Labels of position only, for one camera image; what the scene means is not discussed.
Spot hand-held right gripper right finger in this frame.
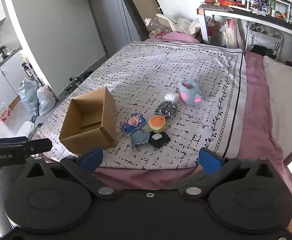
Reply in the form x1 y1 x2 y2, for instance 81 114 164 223
180 147 284 200

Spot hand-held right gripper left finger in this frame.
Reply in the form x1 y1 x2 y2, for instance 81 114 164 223
23 147 122 200

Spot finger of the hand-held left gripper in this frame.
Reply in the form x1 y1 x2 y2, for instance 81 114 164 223
0 136 53 158

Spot brown cardboard box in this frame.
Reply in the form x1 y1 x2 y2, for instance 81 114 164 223
59 87 117 155

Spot black square pouch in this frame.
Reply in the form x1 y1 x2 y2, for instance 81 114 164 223
149 131 171 149

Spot hamburger squishy toy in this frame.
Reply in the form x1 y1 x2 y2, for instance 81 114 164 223
148 115 167 133

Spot grey plush toy pink ears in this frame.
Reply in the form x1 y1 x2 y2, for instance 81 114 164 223
178 78 203 106

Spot white paper ball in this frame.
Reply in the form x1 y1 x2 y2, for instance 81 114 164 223
164 93 180 103

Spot white slipper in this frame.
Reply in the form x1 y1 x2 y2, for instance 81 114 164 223
17 121 35 138

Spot red white packet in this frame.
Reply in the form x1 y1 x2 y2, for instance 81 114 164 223
0 104 13 123

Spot white plastic bag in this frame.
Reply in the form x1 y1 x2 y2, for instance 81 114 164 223
37 85 56 116

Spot grey-blue plastic bag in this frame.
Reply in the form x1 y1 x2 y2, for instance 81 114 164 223
18 77 40 113

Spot black shoes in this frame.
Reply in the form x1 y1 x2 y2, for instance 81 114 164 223
64 71 94 96

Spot grey cabinet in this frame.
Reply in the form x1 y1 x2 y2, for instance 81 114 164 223
0 46 24 133

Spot beige pillow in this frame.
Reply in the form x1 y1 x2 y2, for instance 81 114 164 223
262 55 292 160

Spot white black patterned blanket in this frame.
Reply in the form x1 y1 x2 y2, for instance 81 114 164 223
32 41 248 170

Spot white shopping bag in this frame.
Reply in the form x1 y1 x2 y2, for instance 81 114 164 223
220 19 244 49

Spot crumpled clear plastic bag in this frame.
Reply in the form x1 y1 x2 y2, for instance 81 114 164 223
156 13 201 37

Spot grey wardrobe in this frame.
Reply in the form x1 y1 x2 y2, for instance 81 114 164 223
86 0 146 58

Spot clear plastic bottle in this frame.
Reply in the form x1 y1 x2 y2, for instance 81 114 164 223
144 17 162 32

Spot white shelf with items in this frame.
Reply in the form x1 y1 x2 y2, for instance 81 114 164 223
197 4 292 53

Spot brown flat board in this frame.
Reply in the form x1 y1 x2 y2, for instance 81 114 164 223
123 0 165 42

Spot white wire rack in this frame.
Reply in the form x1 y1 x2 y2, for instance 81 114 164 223
245 21 284 56

